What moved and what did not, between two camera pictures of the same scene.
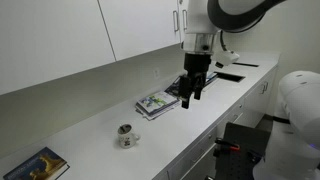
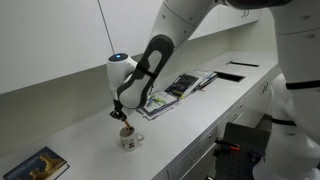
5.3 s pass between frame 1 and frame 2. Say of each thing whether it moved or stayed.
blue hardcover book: stayed
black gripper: moved
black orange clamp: stayed
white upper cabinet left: stayed
